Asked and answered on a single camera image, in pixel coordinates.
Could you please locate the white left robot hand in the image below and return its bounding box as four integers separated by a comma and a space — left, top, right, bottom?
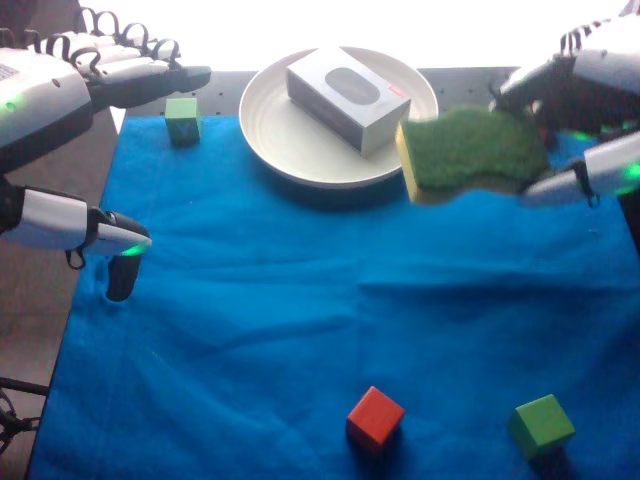
0, 5, 214, 304

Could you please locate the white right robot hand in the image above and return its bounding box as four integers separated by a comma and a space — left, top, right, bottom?
488, 12, 640, 209

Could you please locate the yellow and green sponge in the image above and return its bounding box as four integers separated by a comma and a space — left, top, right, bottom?
394, 104, 551, 206

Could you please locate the grey mouse box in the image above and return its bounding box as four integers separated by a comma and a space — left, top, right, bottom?
284, 45, 412, 159

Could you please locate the round cream plate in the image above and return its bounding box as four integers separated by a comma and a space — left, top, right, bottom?
238, 45, 440, 190

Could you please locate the green cube with letter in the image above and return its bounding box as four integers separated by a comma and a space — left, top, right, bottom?
163, 97, 203, 148

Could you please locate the blue cloth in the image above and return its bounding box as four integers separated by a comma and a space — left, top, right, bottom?
27, 112, 640, 480

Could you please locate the plain green cube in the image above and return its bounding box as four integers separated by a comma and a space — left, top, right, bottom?
508, 393, 577, 461

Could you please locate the plain red cube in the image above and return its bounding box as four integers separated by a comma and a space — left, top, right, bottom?
345, 385, 406, 456

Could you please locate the black cable bundle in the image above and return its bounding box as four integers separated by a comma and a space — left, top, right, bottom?
0, 375, 51, 459

